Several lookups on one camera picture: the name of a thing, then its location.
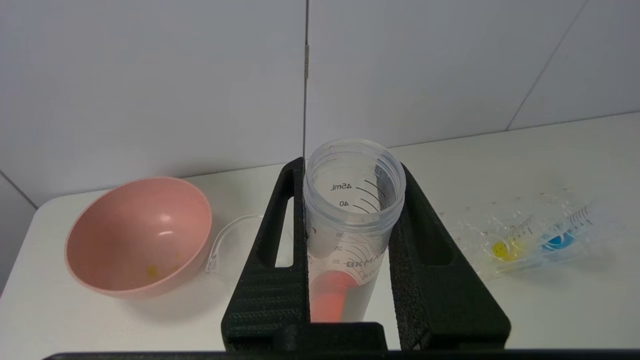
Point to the test tube with blue pigment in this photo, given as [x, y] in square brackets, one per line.
[557, 241]

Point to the clear acrylic test tube rack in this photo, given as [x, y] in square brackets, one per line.
[480, 250]

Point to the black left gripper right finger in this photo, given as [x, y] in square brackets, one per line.
[430, 300]

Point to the clear glass beaker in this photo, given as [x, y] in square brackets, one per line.
[230, 245]

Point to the test tube with yellow pigment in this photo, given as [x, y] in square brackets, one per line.
[505, 250]

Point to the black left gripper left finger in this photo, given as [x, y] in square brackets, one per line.
[265, 295]

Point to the pink plastic bowl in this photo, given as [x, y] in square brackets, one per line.
[135, 240]

